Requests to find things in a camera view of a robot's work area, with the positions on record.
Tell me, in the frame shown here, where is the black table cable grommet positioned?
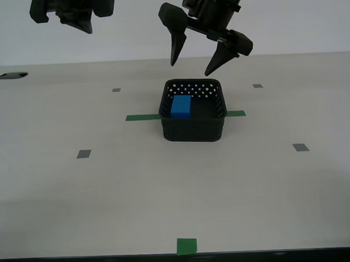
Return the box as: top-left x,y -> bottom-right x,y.
0,72 -> 29,80

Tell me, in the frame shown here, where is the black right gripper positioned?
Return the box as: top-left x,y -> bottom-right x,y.
28,0 -> 117,37

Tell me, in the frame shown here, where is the long green tape strip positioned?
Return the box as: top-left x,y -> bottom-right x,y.
125,110 -> 247,123

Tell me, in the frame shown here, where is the blue rectangular block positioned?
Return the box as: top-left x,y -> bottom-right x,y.
169,94 -> 193,119

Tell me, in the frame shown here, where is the black woven plastic basket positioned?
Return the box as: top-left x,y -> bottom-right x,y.
157,76 -> 229,144

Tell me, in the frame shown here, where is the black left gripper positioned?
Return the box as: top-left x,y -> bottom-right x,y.
157,0 -> 255,79

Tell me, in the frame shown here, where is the short green tape piece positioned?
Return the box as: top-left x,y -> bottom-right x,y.
176,238 -> 199,256

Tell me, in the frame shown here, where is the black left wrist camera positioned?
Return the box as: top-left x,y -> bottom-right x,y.
182,0 -> 214,20

